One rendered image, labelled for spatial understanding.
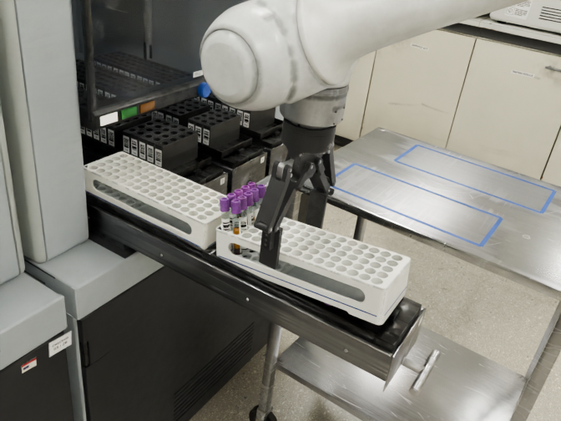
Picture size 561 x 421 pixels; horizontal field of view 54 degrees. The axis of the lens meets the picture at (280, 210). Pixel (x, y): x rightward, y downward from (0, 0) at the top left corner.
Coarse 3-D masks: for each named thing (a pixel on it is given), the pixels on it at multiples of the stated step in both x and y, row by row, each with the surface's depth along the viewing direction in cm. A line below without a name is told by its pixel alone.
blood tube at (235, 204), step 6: (234, 204) 85; (234, 210) 86; (240, 210) 86; (234, 216) 86; (234, 222) 87; (234, 228) 87; (234, 246) 89; (240, 246) 89; (234, 252) 89; (240, 252) 90
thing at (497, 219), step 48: (384, 144) 140; (336, 192) 114; (384, 192) 117; (432, 192) 119; (480, 192) 122; (528, 192) 124; (432, 240) 103; (480, 240) 104; (528, 240) 106; (432, 336) 160; (336, 384) 140; (432, 384) 144; (480, 384) 146; (528, 384) 102
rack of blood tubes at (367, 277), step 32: (288, 224) 92; (224, 256) 90; (256, 256) 89; (288, 256) 82; (320, 256) 82; (352, 256) 83; (384, 256) 82; (320, 288) 81; (352, 288) 85; (384, 288) 75; (384, 320) 78
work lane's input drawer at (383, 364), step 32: (96, 224) 103; (128, 224) 98; (160, 256) 96; (192, 256) 92; (224, 288) 90; (256, 288) 86; (288, 288) 88; (288, 320) 85; (320, 320) 82; (352, 320) 83; (416, 320) 84; (352, 352) 80; (384, 352) 77; (384, 384) 79; (416, 384) 79
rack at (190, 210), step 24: (96, 168) 103; (120, 168) 104; (144, 168) 104; (96, 192) 103; (120, 192) 106; (144, 192) 98; (168, 192) 97; (192, 192) 100; (216, 192) 99; (144, 216) 97; (168, 216) 101; (192, 216) 91; (216, 216) 92; (192, 240) 93
